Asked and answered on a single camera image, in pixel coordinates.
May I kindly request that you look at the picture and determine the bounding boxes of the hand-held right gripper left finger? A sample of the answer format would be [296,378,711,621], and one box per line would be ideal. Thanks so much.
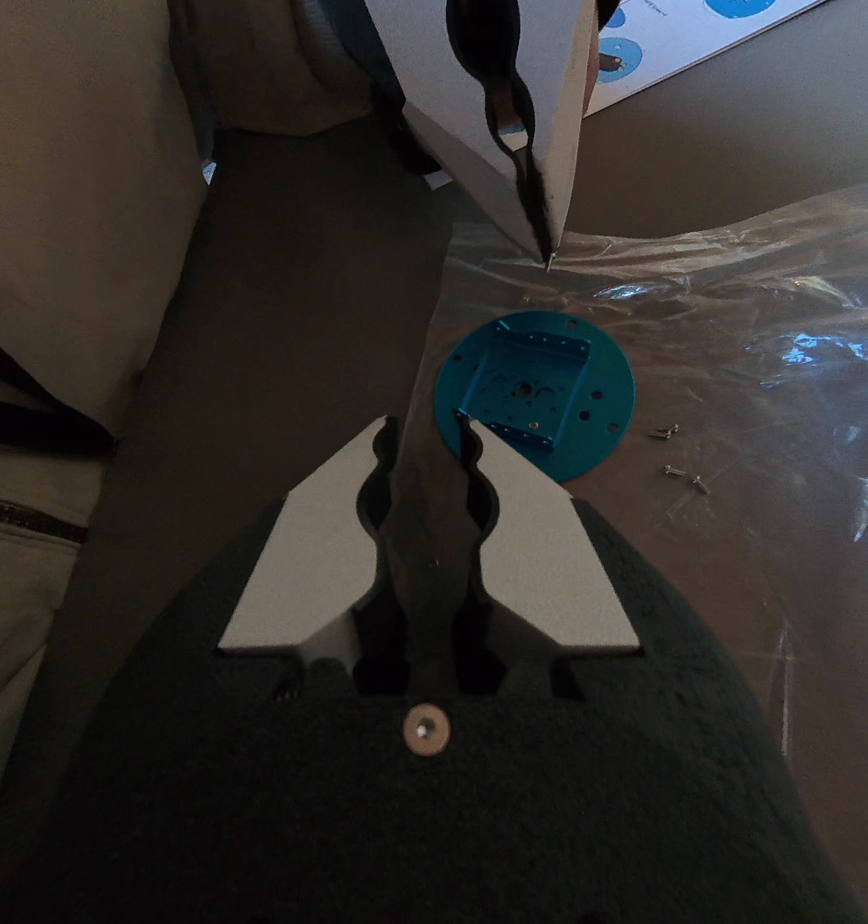
[219,416,400,661]

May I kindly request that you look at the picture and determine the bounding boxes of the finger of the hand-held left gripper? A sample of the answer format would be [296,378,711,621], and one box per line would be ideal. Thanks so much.
[365,0,544,264]
[512,0,598,259]

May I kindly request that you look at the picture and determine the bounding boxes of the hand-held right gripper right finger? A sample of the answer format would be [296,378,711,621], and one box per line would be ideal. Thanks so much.
[461,419,641,661]

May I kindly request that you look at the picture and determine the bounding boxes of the small screws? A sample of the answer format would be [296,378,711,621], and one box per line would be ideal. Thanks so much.
[430,289,713,571]

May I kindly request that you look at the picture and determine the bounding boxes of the grey desk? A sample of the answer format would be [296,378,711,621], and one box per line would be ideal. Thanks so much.
[0,0,868,924]

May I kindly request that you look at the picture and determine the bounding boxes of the white instruction booklet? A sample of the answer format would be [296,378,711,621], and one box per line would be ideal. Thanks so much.
[427,0,828,192]

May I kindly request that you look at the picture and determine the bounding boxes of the clear plastic bag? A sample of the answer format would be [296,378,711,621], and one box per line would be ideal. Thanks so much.
[408,177,868,766]

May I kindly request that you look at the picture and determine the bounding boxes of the person's beige jacket torso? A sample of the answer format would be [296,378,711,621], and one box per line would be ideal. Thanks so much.
[0,0,214,846]

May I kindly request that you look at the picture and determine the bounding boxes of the black shoulder strap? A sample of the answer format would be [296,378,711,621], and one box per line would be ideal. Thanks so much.
[0,321,117,459]

